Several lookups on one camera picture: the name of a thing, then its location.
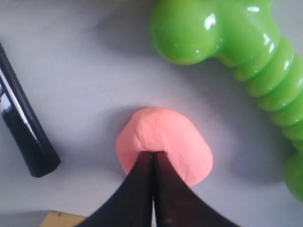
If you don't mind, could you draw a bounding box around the yellow cheese wedge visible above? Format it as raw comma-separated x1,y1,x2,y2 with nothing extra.
40,211,86,227

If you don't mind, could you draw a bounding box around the green plastic bone toy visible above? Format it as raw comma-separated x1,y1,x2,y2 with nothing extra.
149,0,303,201

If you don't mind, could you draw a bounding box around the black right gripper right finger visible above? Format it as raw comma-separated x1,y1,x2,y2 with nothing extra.
154,152,237,227

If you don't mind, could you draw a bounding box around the orange-pink putty lump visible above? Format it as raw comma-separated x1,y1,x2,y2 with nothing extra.
116,107,214,186

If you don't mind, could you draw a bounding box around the black and white marker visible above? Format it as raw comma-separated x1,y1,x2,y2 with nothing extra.
0,46,61,178

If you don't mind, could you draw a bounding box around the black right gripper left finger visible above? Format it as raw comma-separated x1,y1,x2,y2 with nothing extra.
78,152,153,227

